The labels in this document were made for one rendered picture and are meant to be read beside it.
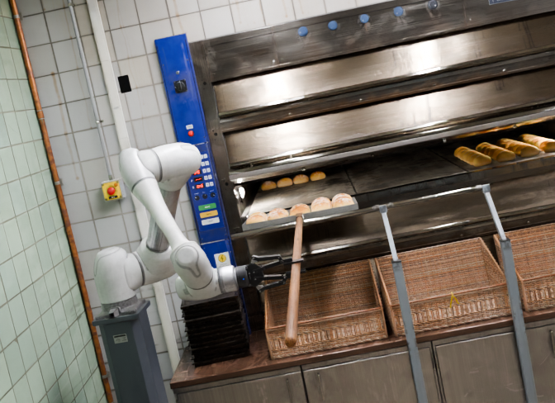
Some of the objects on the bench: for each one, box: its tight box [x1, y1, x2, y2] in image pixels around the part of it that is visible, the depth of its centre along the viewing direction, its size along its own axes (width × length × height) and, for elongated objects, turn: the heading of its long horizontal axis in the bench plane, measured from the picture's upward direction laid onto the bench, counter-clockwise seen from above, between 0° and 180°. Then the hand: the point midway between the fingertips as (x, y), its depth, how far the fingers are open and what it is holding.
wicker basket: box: [263, 259, 388, 360], centre depth 391 cm, size 49×56×28 cm
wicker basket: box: [374, 237, 512, 337], centre depth 387 cm, size 49×56×28 cm
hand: (294, 267), depth 275 cm, fingers closed on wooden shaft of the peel, 3 cm apart
